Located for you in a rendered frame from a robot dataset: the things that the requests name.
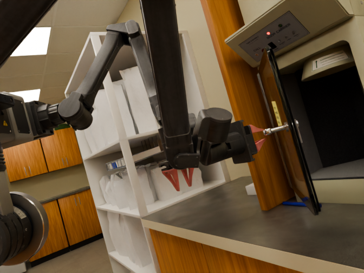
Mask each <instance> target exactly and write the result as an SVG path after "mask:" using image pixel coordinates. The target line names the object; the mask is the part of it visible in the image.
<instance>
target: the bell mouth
mask: <svg viewBox="0 0 364 273"><path fill-rule="evenodd" d="M355 65H356V64H355V60H354V57H353V54H352V50H351V48H350V45H349V44H346V45H342V46H339V47H336V48H333V49H329V50H326V51H324V52H322V53H319V54H317V55H315V56H313V57H311V58H309V59H307V60H306V61H305V62H304V67H303V73H302V80H301V81H302V82H305V81H310V80H314V79H318V78H321V77H324V76H328V75H331V74H334V73H337V72H340V71H342V70H345V69H348V68H350V67H353V66H355Z"/></svg>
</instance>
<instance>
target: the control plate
mask: <svg viewBox="0 0 364 273"><path fill-rule="evenodd" d="M279 24H282V27H279V26H278V25H279ZM292 31H295V34H293V33H292ZM267 32H270V35H267ZM309 33H310V32H309V31H308V30H307V29H306V28H305V27H304V26H303V25H302V24H301V23H300V21H299V20H298V19H297V18H296V17H295V16H294V15H293V14H292V13H291V12H290V11H288V12H286V13H285V14H283V15H282V16H280V17H279V18H278V19H276V20H274V21H273V22H271V23H270V24H268V25H267V26H266V27H264V28H263V29H261V30H260V31H258V32H257V33H255V34H254V35H252V36H251V37H249V38H248V39H247V40H245V41H244V42H242V43H241V44H239V46H240V47H241V48H242V49H243V50H244V51H245V52H246V53H247V54H249V55H250V56H251V57H252V58H253V59H254V60H255V61H256V62H259V61H261V58H262V55H263V52H262V49H264V48H265V47H269V49H270V48H271V47H270V46H269V45H268V44H269V43H270V42H272V43H273V44H274V45H275V46H276V47H277V48H275V49H273V52H274V53H275V52H277V51H279V50H281V49H282V48H284V47H286V46H288V45H290V44H292V43H293V42H295V41H297V40H299V39H301V38H302V37H304V36H306V35H308V34H309ZM285 35H287V36H288V38H285ZM278 40H281V41H280V42H278ZM256 53H258V56H256V55H255V54H256Z"/></svg>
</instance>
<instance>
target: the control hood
mask: <svg viewBox="0 0 364 273"><path fill-rule="evenodd" d="M288 11H290V12H291V13H292V14H293V15H294V16H295V17H296V18H297V19H298V20H299V21H300V23H301V24H302V25H303V26H304V27H305V28H306V29H307V30H308V31H309V32H310V33H309V34H308V35H306V36H304V37H302V38H301V39H299V40H297V41H295V42H293V43H292V44H290V45H288V46H286V47H284V48H282V49H281V50H279V51H277V52H275V53H274V55H275V57H277V56H279V55H281V54H283V53H285V52H286V51H288V50H290V49H292V48H294V47H296V46H298V45H300V44H302V43H303V42H305V41H307V40H309V39H311V38H313V37H315V36H317V35H319V34H320V33H322V32H324V31H326V30H328V29H330V28H332V27H334V26H336V25H338V24H339V23H341V22H343V21H345V20H347V19H349V18H351V17H352V16H353V15H354V13H353V10H352V6H351V4H350V1H349V0H278V1H276V2H275V3H274V4H272V5H271V6H269V7H268V8H267V9H265V10H264V11H263V12H262V13H260V14H259V15H258V16H256V17H255V18H254V19H252V20H251V21H250V22H248V23H247V24H246V25H244V26H243V27H241V28H240V29H239V30H237V31H236V32H235V33H234V34H232V35H231V36H230V37H228V38H227V39H226V40H225V43H226V44H227V45H228V46H229V47H230V48H231V49H232V50H233V51H235V52H236V53H237V54H238V55H239V56H240V57H241V58H242V59H243V60H245V61H246V62H247V63H248V64H249V65H250V66H252V67H253V68H254V67H259V65H260V62H261V61H259V62H256V61H255V60H254V59H253V58H252V57H251V56H250V55H249V54H247V53H246V52H245V51H244V50H243V49H242V48H241V47H240V46H239V44H241V43H242V42H244V41H245V40H247V39H248V38H249V37H251V36H252V35H254V34H255V33H257V32H258V31H260V30H261V29H263V28H264V27H266V26H267V25H268V24H270V23H271V22H273V21H274V20H276V19H278V18H279V17H280V16H282V15H283V14H285V13H286V12H288Z"/></svg>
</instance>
